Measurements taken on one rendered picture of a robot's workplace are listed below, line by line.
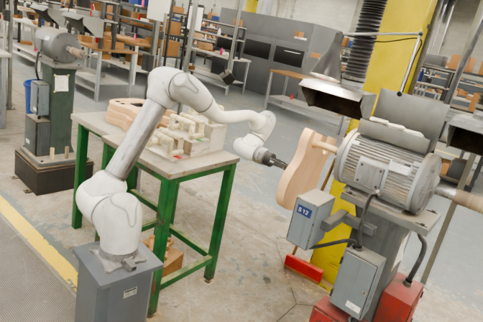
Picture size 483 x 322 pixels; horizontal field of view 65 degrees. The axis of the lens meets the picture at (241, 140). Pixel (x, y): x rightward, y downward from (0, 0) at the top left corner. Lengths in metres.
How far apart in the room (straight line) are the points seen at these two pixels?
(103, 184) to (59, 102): 2.00
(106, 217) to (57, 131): 2.20
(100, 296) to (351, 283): 1.00
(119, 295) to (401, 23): 2.14
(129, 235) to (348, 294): 0.92
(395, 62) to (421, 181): 1.18
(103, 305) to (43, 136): 2.21
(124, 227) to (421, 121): 1.27
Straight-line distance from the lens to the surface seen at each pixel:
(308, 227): 1.52
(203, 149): 2.26
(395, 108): 1.75
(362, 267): 1.66
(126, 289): 1.69
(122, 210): 1.55
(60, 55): 3.51
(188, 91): 1.58
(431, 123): 1.72
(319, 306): 1.83
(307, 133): 1.73
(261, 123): 1.99
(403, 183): 1.58
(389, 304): 1.79
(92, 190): 1.72
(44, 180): 3.66
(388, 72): 2.60
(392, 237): 1.68
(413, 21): 2.59
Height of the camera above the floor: 1.71
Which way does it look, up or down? 17 degrees down
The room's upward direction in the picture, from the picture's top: 11 degrees clockwise
